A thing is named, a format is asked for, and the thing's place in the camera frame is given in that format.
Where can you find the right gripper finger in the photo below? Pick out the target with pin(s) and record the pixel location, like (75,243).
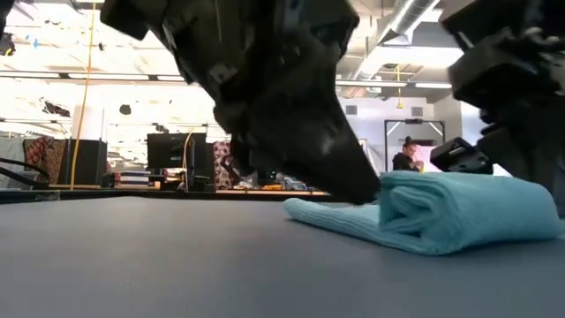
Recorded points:
(543,159)

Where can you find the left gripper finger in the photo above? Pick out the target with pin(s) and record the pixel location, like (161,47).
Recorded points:
(318,159)

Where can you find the light blue microfibre towel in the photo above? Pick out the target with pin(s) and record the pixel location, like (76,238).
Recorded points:
(441,212)

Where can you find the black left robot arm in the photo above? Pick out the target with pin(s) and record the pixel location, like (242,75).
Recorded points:
(128,17)

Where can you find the small orange object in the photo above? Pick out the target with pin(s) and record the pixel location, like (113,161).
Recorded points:
(271,187)

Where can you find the person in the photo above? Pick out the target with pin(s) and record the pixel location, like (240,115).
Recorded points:
(401,161)

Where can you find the white ceiling light strip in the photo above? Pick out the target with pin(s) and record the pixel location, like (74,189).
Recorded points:
(432,85)

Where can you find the red white patterned panel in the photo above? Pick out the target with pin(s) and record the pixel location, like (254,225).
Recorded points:
(220,156)

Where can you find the black computer case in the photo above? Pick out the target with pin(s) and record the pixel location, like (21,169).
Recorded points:
(204,172)

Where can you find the black monitor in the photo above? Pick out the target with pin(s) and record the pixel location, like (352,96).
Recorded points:
(172,150)

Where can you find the round black ceiling fixture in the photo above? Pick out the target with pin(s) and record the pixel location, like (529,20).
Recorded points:
(125,109)

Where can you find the stack of white trays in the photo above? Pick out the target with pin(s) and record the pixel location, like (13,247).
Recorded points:
(134,179)

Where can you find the white round pillar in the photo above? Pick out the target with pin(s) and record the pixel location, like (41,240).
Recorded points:
(90,123)

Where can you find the black cabinet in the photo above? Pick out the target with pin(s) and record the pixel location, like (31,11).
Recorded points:
(90,163)

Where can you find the grey-blue table mat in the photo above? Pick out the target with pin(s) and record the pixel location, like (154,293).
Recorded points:
(132,265)

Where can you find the brown patterned cloth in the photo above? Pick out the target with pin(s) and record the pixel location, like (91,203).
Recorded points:
(44,154)

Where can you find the black rig strut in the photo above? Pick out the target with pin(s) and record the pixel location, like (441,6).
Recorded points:
(5,44)

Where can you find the black rectangular rig frame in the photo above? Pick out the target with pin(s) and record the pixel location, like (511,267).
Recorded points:
(415,121)

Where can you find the silver ventilation duct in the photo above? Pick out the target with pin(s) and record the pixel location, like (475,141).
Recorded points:
(406,17)

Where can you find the black metal table frame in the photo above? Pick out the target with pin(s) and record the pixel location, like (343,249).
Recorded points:
(132,194)

